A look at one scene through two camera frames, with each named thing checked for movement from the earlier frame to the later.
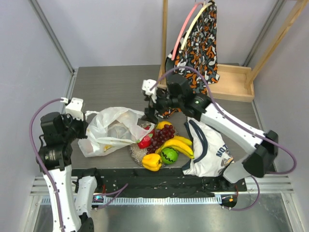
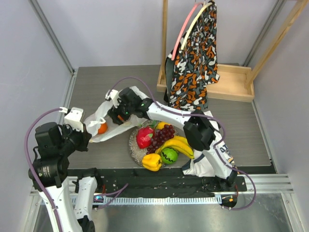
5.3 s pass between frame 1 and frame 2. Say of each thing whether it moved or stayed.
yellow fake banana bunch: stayed
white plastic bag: moved
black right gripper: moved
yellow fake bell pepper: stayed
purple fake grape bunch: stayed
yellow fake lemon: stayed
